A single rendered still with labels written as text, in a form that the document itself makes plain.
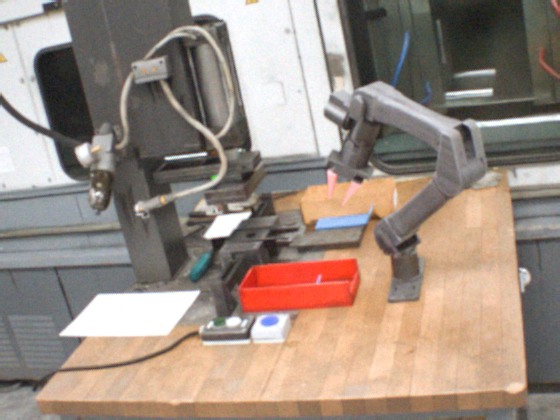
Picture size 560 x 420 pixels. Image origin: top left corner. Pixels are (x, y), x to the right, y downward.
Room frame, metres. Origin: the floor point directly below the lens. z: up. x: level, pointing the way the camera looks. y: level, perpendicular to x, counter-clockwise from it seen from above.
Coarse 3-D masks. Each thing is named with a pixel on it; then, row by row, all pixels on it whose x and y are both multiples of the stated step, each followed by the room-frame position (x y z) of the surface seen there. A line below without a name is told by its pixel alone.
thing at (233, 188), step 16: (192, 160) 1.87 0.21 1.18; (208, 160) 1.85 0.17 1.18; (240, 160) 1.77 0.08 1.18; (256, 160) 1.78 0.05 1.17; (160, 176) 1.82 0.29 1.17; (176, 176) 1.80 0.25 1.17; (192, 176) 1.79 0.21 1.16; (224, 176) 1.76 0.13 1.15; (240, 176) 1.75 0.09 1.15; (256, 176) 1.79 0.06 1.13; (208, 192) 1.71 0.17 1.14; (224, 192) 1.70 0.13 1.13; (240, 192) 1.69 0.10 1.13
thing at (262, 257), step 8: (264, 248) 1.73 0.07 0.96; (272, 248) 1.82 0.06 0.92; (280, 248) 1.84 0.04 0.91; (224, 256) 1.72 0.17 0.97; (248, 256) 1.70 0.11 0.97; (256, 256) 1.69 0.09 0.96; (264, 256) 1.72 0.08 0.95; (224, 264) 1.72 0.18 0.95; (248, 264) 1.70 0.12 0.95; (256, 264) 1.69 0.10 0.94; (264, 264) 1.71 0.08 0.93
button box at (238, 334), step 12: (240, 324) 1.43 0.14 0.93; (252, 324) 1.44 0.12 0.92; (204, 336) 1.43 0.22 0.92; (216, 336) 1.42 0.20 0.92; (228, 336) 1.41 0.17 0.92; (240, 336) 1.40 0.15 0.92; (168, 348) 1.43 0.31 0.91; (132, 360) 1.40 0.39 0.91; (48, 372) 1.44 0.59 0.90; (36, 384) 1.45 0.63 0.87
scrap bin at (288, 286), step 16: (256, 272) 1.65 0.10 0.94; (272, 272) 1.64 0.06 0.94; (288, 272) 1.63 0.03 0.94; (304, 272) 1.61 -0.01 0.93; (320, 272) 1.60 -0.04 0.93; (336, 272) 1.59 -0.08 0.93; (352, 272) 1.58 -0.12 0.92; (240, 288) 1.55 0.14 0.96; (256, 288) 1.53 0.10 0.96; (272, 288) 1.52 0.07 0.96; (288, 288) 1.51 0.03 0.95; (304, 288) 1.50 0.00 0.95; (320, 288) 1.48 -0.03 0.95; (336, 288) 1.47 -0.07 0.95; (352, 288) 1.49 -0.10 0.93; (256, 304) 1.53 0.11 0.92; (272, 304) 1.52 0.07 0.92; (288, 304) 1.51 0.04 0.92; (304, 304) 1.50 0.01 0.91; (320, 304) 1.49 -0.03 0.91; (336, 304) 1.48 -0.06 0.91; (352, 304) 1.47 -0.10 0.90
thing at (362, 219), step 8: (344, 216) 1.93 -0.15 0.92; (352, 216) 1.92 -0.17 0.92; (360, 216) 1.91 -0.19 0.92; (368, 216) 1.85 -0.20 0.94; (320, 224) 1.91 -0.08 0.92; (328, 224) 1.90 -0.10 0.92; (336, 224) 1.89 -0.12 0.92; (344, 224) 1.88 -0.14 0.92; (352, 224) 1.87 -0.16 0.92; (360, 224) 1.86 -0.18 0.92
